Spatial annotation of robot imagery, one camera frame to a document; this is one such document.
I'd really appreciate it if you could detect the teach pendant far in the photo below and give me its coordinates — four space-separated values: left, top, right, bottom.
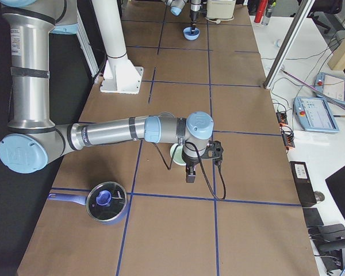
315 72 345 106

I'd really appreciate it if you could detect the green bowl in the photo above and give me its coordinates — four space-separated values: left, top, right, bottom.
170 143 186 166

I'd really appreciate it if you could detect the white appliance box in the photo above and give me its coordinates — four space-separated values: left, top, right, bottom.
206 0 236 20

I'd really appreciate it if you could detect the teach pendant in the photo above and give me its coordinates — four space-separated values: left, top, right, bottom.
293 97 339 133
315 72 345 106

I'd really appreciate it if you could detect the aluminium frame post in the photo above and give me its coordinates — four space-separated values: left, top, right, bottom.
263 0 315 89

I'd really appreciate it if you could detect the blue bowl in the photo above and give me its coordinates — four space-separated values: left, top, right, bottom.
183 27 200 41

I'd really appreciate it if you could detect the teach pendant near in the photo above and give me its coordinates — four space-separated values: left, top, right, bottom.
293 97 339 133

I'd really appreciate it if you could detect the red bottle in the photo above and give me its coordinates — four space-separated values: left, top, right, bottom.
254 0 268 24

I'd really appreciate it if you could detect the blue pot with glass lid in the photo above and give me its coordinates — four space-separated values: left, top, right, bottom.
48 182 129 225

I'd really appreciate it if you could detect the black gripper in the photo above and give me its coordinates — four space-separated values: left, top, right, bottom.
182 143 208 183
190 2 200 32

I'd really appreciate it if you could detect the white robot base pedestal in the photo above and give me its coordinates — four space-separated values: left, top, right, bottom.
92 0 144 94

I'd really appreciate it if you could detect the black camera cable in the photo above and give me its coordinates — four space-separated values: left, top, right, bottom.
152 140 227 201

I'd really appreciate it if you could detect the black power box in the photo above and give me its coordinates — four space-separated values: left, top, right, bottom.
289 161 317 208

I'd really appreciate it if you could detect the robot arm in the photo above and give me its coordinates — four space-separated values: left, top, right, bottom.
0 1 214 183
162 0 202 34

